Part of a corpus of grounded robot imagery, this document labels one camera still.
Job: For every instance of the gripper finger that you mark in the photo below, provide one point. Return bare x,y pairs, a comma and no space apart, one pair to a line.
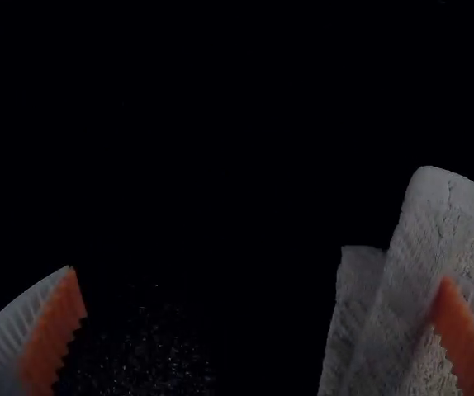
472,338
26,342

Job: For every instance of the pale towel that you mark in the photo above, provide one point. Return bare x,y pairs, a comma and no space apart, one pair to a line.
406,247

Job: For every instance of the black mat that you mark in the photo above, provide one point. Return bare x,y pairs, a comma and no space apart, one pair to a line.
220,123

